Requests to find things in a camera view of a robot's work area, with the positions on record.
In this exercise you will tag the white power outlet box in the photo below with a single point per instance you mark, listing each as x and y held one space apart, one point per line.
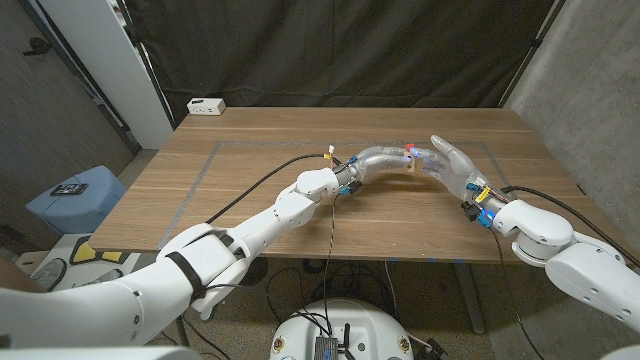
206 106

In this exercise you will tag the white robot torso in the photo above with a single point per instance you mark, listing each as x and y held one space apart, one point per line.
340 325

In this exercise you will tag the black backdrop curtain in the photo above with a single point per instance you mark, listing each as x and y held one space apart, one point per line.
325 50

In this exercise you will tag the small wooden block with holes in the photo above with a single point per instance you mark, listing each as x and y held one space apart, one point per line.
411 162

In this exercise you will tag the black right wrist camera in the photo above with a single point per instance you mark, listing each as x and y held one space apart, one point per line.
470 210

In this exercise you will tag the red-headed wooden screw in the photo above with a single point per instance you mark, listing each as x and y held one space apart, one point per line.
410 147

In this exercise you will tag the blue padded stool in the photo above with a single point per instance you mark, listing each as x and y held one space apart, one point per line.
75 210

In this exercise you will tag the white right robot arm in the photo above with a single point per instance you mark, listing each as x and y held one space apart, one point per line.
570 260

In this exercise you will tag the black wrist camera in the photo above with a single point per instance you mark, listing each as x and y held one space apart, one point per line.
354 186
470 210

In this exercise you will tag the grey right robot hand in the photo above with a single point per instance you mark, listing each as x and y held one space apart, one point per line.
457 167

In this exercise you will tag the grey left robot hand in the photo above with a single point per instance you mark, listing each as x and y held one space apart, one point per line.
375 159

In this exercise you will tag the black backdrop stand pole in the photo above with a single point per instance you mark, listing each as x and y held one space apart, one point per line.
147 65
534 49

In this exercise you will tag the grey table leg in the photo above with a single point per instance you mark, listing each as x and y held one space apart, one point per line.
470 295

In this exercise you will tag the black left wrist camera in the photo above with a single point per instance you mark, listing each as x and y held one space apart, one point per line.
354 186

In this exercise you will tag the black wall rail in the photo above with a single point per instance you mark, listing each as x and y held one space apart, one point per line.
80 75

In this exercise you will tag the white pillar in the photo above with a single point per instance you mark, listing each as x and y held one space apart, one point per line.
110 75

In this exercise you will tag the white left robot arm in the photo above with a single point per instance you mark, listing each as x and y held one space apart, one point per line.
225 240

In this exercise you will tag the grey electronics module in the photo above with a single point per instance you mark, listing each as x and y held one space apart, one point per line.
325 347

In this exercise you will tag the grey sneaker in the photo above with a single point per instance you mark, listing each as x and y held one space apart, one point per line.
107 276

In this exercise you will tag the person's bare leg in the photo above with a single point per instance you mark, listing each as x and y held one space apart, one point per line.
15 279

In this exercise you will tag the round black floor fan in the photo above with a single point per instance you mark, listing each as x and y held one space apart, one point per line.
259 270

